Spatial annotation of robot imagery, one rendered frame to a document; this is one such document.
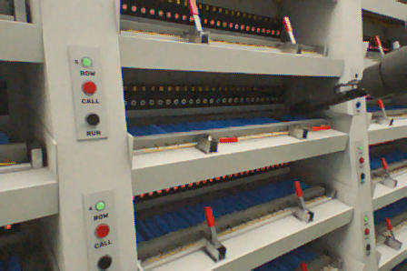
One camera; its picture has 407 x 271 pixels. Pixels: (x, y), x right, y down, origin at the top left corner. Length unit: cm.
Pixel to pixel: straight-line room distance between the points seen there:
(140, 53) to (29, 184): 23
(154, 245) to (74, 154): 23
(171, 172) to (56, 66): 22
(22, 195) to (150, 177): 17
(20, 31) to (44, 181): 18
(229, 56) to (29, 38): 32
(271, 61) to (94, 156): 41
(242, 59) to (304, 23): 40
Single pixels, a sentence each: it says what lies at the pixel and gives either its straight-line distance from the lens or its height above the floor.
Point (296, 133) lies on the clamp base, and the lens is 73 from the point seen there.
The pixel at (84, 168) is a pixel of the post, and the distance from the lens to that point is 43.
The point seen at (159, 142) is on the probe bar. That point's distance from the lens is 53.
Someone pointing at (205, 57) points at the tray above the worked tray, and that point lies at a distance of 55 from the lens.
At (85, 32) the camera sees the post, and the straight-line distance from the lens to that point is 46.
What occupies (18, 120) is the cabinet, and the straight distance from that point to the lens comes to 62.
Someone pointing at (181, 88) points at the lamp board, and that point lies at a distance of 69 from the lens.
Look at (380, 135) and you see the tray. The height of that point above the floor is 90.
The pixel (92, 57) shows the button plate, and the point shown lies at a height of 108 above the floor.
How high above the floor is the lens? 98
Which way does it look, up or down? 2 degrees down
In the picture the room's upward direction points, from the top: 5 degrees counter-clockwise
